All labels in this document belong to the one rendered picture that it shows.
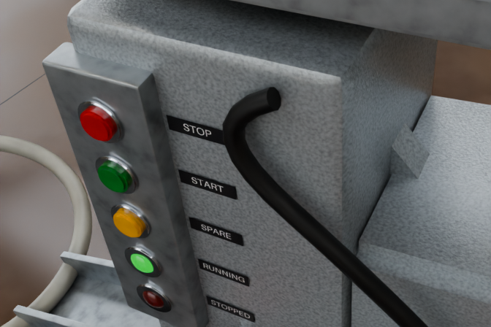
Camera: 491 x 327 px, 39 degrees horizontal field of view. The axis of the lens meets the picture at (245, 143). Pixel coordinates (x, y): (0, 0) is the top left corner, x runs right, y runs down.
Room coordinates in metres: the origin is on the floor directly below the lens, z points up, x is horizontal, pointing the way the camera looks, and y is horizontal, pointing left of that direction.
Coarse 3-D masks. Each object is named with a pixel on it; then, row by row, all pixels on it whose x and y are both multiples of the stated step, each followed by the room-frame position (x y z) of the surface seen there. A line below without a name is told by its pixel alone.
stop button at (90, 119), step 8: (88, 112) 0.36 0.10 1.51; (96, 112) 0.36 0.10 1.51; (80, 120) 0.37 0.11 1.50; (88, 120) 0.36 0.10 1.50; (96, 120) 0.36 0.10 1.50; (104, 120) 0.36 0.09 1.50; (88, 128) 0.36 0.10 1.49; (96, 128) 0.36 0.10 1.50; (104, 128) 0.35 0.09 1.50; (112, 128) 0.36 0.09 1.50; (96, 136) 0.36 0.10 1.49; (104, 136) 0.36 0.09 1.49; (112, 136) 0.36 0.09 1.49
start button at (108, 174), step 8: (104, 168) 0.36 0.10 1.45; (112, 168) 0.36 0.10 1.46; (104, 176) 0.36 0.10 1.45; (112, 176) 0.36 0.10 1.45; (120, 176) 0.36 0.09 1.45; (104, 184) 0.36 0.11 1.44; (112, 184) 0.36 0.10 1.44; (120, 184) 0.36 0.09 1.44; (128, 184) 0.36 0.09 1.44; (120, 192) 0.36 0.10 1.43
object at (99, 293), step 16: (64, 256) 0.71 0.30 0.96; (80, 256) 0.70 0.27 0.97; (80, 272) 0.69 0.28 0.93; (96, 272) 0.67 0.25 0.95; (112, 272) 0.65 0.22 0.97; (80, 288) 0.67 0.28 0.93; (96, 288) 0.66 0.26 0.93; (112, 288) 0.65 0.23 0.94; (64, 304) 0.64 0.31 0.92; (80, 304) 0.63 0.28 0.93; (96, 304) 0.62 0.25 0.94; (112, 304) 0.62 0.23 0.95; (32, 320) 0.60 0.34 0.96; (48, 320) 0.58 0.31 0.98; (64, 320) 0.57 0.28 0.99; (80, 320) 0.60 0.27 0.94; (96, 320) 0.59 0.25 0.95; (112, 320) 0.58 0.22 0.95; (128, 320) 0.58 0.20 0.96; (144, 320) 0.57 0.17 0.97
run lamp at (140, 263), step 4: (132, 256) 0.37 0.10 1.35; (136, 256) 0.36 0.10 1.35; (140, 256) 0.36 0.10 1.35; (132, 260) 0.37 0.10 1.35; (136, 260) 0.36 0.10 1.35; (140, 260) 0.36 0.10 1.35; (144, 260) 0.36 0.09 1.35; (136, 264) 0.36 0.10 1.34; (140, 264) 0.36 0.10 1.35; (144, 264) 0.36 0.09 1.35; (148, 264) 0.36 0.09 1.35; (140, 268) 0.36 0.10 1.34; (144, 268) 0.36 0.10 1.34; (148, 268) 0.36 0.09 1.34; (152, 268) 0.36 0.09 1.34; (148, 272) 0.36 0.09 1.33
